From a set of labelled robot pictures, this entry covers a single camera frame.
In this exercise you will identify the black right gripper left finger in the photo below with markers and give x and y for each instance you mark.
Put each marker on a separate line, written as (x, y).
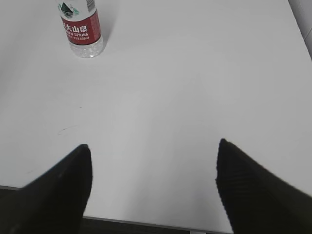
(55, 202)

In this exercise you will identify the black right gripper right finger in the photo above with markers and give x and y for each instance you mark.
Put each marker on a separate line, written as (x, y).
(255, 200)

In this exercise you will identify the Nongfu Spring water bottle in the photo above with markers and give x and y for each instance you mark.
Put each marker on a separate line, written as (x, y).
(82, 27)

